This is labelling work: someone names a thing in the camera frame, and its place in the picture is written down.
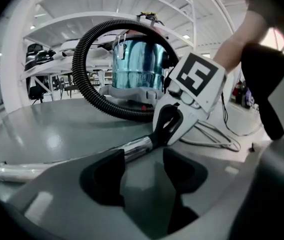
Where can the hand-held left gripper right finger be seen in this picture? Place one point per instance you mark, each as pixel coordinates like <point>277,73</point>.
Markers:
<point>222,191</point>

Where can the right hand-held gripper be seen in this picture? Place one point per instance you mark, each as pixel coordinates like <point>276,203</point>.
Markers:
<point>196,71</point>

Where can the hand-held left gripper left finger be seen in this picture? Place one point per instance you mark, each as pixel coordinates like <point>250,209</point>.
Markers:
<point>64,196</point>

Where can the metal vacuum wand with nozzle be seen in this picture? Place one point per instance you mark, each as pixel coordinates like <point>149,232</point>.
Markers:
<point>136,147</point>

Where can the person's right forearm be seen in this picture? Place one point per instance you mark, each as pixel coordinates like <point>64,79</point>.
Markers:
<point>239,39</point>

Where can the red and blue vacuum cleaner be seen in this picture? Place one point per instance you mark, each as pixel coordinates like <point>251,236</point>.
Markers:
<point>139,64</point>

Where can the small black part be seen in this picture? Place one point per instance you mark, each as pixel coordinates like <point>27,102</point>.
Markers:
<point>252,147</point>

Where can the red fire extinguisher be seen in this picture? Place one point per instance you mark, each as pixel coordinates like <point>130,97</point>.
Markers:
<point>237,91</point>

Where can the purple bag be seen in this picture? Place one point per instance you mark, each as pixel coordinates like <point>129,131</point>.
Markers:
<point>248,97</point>

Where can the black swivel chair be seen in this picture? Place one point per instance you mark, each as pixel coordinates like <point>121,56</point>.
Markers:
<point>37,91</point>

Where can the black bag with yellow top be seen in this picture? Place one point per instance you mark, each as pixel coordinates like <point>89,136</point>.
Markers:
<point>149,15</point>

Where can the wooden chair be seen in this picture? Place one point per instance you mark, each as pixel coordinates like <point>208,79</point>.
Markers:
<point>65,86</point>

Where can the person's black clothing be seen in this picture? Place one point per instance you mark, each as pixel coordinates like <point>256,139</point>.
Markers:
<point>269,16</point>

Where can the white metal shelving rack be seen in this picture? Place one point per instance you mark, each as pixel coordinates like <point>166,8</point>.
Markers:
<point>14,59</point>

